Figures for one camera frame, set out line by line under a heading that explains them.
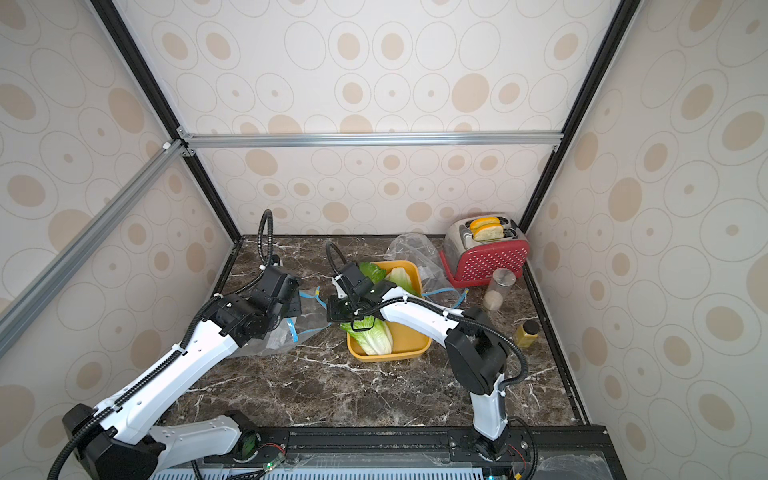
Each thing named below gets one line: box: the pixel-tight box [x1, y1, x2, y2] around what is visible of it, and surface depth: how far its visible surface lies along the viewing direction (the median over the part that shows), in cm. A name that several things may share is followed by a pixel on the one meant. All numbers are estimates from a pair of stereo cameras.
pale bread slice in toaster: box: [472, 223, 504, 241], surface depth 96 cm
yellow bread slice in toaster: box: [470, 216, 503, 235], surface depth 98 cm
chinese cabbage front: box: [340, 316, 393, 356], surface depth 85 cm
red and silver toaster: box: [440, 213, 530, 288], surface depth 99 cm
